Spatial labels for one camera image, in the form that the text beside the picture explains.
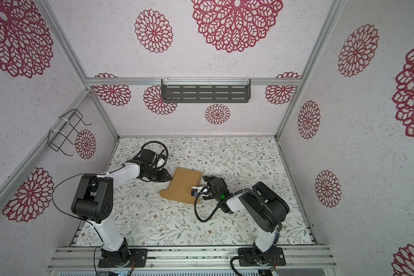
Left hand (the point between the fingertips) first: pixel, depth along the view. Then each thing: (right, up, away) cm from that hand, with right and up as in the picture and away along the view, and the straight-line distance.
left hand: (170, 179), depth 95 cm
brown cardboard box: (+7, -2, -5) cm, 9 cm away
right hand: (+19, +1, -1) cm, 19 cm away
